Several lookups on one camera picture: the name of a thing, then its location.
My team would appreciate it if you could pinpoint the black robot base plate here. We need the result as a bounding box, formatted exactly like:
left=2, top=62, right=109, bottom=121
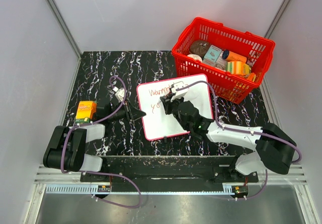
left=103, top=156, right=259, bottom=193

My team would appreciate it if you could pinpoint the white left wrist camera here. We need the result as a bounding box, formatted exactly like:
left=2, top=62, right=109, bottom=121
left=113, top=87, right=125, bottom=103

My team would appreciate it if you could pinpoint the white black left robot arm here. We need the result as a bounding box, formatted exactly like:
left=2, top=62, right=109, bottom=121
left=43, top=100, right=146, bottom=182

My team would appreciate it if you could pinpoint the teal white small box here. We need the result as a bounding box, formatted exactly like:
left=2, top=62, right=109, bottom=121
left=203, top=45, right=222, bottom=62

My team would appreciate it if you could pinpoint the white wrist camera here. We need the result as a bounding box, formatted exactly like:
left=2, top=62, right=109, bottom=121
left=170, top=81, right=188, bottom=102
left=113, top=87, right=125, bottom=103

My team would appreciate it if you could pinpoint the brown bread loaf package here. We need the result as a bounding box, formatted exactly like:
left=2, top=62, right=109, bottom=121
left=189, top=40, right=210, bottom=57

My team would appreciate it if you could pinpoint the yellow green sponge pack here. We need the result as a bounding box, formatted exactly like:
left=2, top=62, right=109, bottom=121
left=226, top=61, right=251, bottom=76

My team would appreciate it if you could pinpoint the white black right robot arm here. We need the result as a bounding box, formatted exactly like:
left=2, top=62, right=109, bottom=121
left=160, top=93, right=297, bottom=182

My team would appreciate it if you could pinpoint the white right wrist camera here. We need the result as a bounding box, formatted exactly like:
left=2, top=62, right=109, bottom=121
left=170, top=81, right=188, bottom=102

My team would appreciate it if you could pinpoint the orange bottle with blue cap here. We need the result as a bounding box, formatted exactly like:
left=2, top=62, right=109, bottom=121
left=222, top=49, right=248, bottom=63

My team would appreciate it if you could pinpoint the pink framed whiteboard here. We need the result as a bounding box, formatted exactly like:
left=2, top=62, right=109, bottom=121
left=137, top=74, right=213, bottom=141

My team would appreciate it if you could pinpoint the white slotted cable duct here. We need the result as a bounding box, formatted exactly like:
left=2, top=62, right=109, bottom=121
left=46, top=184, right=111, bottom=194

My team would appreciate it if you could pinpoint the orange yellow snack box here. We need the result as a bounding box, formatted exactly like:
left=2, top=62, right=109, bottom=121
left=75, top=101, right=97, bottom=124

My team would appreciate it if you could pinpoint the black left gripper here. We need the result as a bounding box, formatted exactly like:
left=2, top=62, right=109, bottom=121
left=108, top=99, right=146, bottom=122

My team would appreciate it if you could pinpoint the red plastic shopping basket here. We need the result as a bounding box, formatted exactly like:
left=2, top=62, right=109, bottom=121
left=172, top=17, right=275, bottom=104

